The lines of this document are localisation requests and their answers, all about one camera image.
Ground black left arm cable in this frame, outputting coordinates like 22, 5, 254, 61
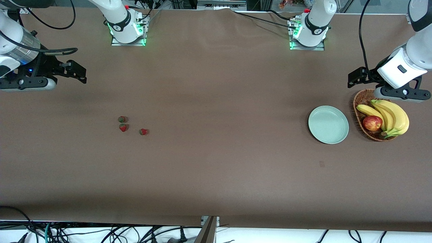
358, 0, 373, 71

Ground aluminium frame rail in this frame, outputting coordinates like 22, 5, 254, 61
197, 0, 247, 10

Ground red apple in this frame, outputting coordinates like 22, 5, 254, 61
363, 115, 383, 132

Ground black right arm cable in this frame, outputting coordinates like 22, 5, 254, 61
0, 0, 79, 56

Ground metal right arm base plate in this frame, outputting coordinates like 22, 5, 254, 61
111, 15, 149, 47

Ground brown wicker basket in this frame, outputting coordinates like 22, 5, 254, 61
353, 89, 402, 141

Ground orange red background objects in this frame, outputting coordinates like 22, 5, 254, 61
278, 0, 304, 9

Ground black looped floor cable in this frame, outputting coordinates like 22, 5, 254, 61
0, 206, 34, 237

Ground large fabric table cover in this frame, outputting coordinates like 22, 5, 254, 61
0, 6, 432, 233

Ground pale green round plate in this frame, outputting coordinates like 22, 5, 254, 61
308, 106, 349, 144

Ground long black table cable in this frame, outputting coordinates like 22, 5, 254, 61
234, 11, 298, 29

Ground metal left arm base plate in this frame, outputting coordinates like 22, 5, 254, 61
289, 19, 325, 51

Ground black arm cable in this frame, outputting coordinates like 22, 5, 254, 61
0, 0, 79, 56
358, 0, 373, 71

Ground short black table cable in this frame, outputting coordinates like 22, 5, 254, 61
267, 9, 293, 21

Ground yellow banana bunch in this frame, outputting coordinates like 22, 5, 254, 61
357, 99, 410, 139

